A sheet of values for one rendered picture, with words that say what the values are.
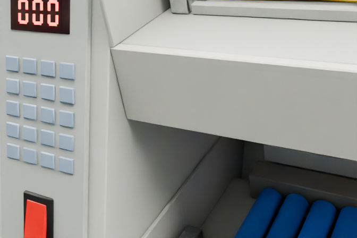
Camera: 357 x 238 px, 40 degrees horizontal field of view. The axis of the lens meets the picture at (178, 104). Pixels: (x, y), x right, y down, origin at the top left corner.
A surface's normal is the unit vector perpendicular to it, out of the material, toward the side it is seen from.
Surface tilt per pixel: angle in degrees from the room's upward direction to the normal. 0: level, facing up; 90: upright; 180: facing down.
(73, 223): 90
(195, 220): 90
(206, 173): 90
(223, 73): 113
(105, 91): 90
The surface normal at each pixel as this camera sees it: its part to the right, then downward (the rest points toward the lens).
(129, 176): 0.86, 0.13
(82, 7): -0.51, 0.13
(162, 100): -0.49, 0.50
